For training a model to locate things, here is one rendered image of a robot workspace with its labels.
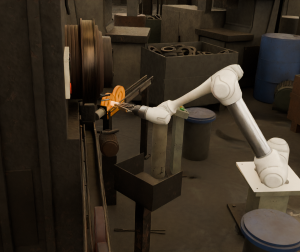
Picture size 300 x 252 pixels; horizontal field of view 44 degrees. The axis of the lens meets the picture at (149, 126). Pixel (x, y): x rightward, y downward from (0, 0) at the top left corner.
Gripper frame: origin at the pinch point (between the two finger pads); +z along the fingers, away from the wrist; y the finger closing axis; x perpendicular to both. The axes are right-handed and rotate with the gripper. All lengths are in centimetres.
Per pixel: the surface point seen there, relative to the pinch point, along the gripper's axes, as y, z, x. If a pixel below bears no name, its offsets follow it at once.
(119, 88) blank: 13.9, 4.8, 6.9
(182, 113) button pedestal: 40, -38, -10
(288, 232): -54, -129, -17
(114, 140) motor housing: -18.1, -11.3, -18.3
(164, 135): 34, -28, -30
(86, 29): -58, -11, 60
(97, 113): -16.9, 3.6, -2.9
